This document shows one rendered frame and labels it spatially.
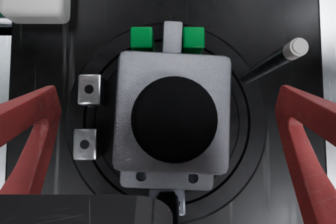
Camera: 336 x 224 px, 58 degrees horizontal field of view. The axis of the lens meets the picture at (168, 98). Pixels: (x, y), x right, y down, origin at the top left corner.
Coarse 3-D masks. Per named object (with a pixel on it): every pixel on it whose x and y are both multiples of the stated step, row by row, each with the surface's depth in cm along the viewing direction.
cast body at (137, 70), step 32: (128, 64) 11; (160, 64) 11; (192, 64) 11; (224, 64) 12; (128, 96) 11; (160, 96) 10; (192, 96) 10; (224, 96) 11; (128, 128) 11; (160, 128) 10; (192, 128) 10; (224, 128) 11; (128, 160) 11; (160, 160) 10; (192, 160) 11; (224, 160) 11
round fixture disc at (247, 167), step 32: (128, 32) 21; (160, 32) 21; (96, 64) 21; (256, 96) 21; (256, 128) 21; (96, 160) 21; (256, 160) 21; (96, 192) 20; (128, 192) 20; (192, 192) 21; (224, 192) 20
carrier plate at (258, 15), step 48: (96, 0) 24; (144, 0) 24; (192, 0) 24; (240, 0) 24; (288, 0) 24; (48, 48) 23; (96, 48) 23; (240, 48) 23; (48, 192) 22; (288, 192) 22
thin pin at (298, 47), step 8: (296, 40) 13; (304, 40) 13; (280, 48) 14; (288, 48) 13; (296, 48) 13; (304, 48) 13; (272, 56) 15; (280, 56) 14; (288, 56) 13; (296, 56) 13; (256, 64) 17; (264, 64) 16; (272, 64) 15; (280, 64) 15; (248, 72) 19; (256, 72) 18; (264, 72) 17; (248, 80) 20
